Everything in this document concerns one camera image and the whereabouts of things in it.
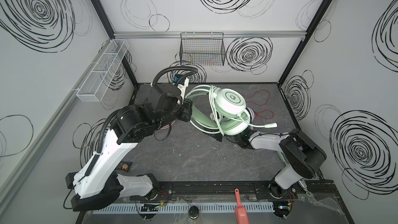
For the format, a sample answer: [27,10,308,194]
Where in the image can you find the green headphones with cable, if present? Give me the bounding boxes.
[186,85,277,136]

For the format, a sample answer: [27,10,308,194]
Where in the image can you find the pink headphones with cable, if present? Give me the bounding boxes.
[161,123,173,130]

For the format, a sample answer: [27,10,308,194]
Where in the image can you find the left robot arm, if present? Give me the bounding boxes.
[66,65,199,212]

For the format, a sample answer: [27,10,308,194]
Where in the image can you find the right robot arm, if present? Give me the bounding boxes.
[233,128,327,199]

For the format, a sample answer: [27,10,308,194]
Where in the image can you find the small black packet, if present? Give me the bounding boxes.
[116,161,132,172]

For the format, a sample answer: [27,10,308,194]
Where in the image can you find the black round knob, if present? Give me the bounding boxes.
[188,205,200,220]

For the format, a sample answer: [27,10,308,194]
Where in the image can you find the black wire basket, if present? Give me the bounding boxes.
[179,32,226,66]

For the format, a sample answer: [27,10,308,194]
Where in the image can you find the clear plastic wall shelf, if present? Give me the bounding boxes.
[76,39,129,102]

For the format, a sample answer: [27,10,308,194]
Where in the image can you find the white slotted cable duct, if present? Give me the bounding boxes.
[93,202,275,214]

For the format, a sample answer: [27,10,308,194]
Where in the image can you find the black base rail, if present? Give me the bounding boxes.
[90,180,338,201]

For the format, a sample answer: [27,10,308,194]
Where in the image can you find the red dustpan brush handle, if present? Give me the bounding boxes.
[234,188,249,224]

